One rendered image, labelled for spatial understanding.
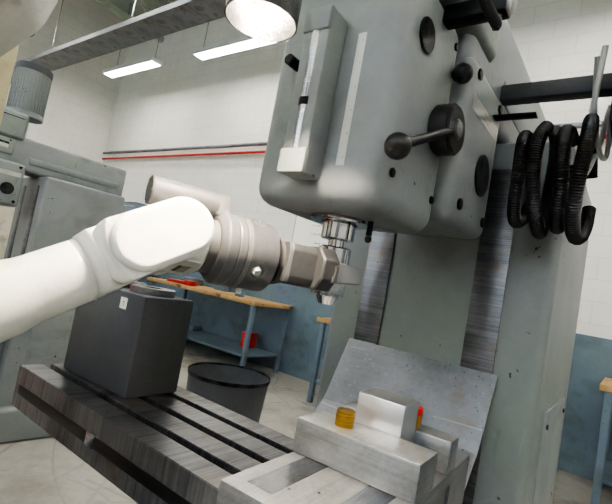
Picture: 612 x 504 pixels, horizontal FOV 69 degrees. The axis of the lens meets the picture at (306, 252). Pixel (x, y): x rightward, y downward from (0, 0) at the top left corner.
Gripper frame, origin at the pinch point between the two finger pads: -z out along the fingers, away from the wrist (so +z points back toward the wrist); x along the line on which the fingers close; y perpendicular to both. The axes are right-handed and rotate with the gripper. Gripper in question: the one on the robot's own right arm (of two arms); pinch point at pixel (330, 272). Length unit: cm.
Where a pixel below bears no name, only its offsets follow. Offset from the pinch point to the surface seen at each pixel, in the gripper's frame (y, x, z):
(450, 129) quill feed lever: -21.3, -11.3, -6.8
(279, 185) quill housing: -10.0, 1.1, 10.1
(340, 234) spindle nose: -5.3, -2.1, 1.1
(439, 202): -13.3, -5.9, -12.9
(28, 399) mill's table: 34, 47, 30
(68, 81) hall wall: -302, 955, 29
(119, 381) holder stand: 26.2, 34.9, 17.4
